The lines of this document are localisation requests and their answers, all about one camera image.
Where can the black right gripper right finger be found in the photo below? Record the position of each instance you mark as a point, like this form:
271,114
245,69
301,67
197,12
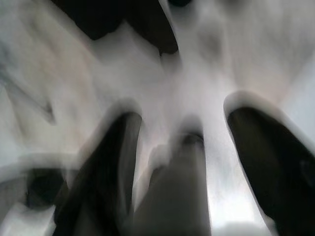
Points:
275,177

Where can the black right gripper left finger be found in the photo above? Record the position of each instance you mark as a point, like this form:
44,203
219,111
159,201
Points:
98,184

